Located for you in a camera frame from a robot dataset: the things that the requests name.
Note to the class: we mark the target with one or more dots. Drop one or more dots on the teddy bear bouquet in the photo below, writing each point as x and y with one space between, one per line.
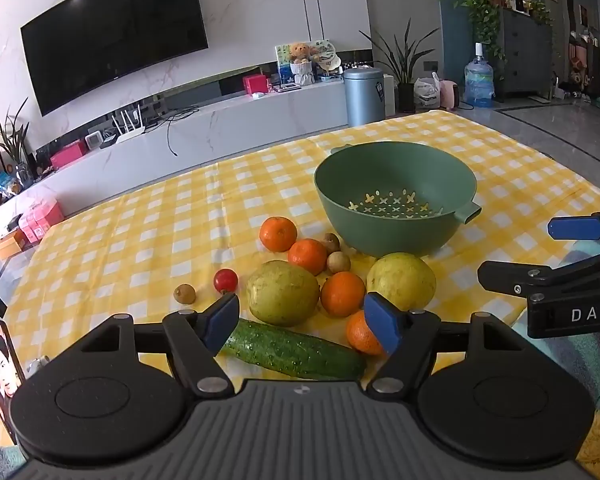
300 62

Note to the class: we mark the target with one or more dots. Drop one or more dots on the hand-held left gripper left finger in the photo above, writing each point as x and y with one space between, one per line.
222 322

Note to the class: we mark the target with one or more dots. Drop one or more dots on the blue-grey trash can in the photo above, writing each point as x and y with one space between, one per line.
363 97

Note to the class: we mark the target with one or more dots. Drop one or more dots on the small brown round fruit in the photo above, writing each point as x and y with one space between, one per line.
331 242
338 262
184 293

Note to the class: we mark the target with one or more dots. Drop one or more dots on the black wall television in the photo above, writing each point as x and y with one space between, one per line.
115 35

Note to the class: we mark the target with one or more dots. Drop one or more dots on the tall-leaf plant in black pot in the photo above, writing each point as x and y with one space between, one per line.
405 67

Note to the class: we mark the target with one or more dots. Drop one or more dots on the white router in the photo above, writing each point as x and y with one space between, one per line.
130 130

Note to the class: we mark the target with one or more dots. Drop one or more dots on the red box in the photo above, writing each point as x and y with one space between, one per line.
255 84

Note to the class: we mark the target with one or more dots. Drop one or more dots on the blue snack bag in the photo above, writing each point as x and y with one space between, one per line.
5 182

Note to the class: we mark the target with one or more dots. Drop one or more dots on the black wall socket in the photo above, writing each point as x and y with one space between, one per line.
431 65

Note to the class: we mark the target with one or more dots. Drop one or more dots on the smartphone with portrait screen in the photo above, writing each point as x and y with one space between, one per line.
2 375

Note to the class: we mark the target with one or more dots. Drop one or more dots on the yellow checked tablecloth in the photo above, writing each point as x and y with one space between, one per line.
180 210

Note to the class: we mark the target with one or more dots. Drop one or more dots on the white plastic bag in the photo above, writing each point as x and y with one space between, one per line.
426 92

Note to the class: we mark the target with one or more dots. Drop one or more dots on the leafy plant in glass vase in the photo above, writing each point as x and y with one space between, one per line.
15 150

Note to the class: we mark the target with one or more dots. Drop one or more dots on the yellow-green pear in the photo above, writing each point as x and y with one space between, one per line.
282 293

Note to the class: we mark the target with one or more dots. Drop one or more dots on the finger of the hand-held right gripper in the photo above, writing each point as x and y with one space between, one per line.
510 276
575 228

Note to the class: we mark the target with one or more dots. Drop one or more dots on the round paper fan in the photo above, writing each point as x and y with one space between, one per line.
327 55

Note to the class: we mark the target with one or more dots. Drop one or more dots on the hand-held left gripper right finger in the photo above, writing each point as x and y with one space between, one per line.
382 325

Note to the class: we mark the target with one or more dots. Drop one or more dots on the yellow lemon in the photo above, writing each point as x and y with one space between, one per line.
402 282

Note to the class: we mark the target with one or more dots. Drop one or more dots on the green colander bowl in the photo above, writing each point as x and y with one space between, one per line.
395 175

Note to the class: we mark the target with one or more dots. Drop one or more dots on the grey drawer cabinet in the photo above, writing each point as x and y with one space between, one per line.
525 55

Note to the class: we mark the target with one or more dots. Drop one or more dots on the pink heater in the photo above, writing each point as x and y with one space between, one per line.
450 96

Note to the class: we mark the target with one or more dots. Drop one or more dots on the green cucumber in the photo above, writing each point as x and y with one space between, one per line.
290 350

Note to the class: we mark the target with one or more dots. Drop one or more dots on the teal striped fuzzy cloth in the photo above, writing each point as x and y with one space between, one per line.
565 360

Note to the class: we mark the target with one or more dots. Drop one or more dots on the red cherry tomato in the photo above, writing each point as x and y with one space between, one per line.
226 280

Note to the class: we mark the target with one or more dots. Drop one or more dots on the small white desk clock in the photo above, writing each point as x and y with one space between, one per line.
95 140

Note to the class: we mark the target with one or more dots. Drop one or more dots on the blue water jug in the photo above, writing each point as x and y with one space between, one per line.
479 82

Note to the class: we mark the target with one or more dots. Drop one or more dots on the painted landscape picture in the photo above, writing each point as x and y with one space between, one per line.
282 65

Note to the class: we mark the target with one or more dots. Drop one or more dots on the flat pink box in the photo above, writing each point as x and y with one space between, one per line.
69 155

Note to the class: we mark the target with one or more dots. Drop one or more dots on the trailing pothos plant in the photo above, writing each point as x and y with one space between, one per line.
482 10

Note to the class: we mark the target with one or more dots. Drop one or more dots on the orange cardboard box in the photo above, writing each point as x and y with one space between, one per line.
11 245

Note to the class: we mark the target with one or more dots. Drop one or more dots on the white marble television console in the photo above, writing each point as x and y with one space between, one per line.
230 125

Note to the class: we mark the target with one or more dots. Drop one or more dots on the orange tangerine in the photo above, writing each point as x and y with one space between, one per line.
343 293
307 256
360 335
278 234

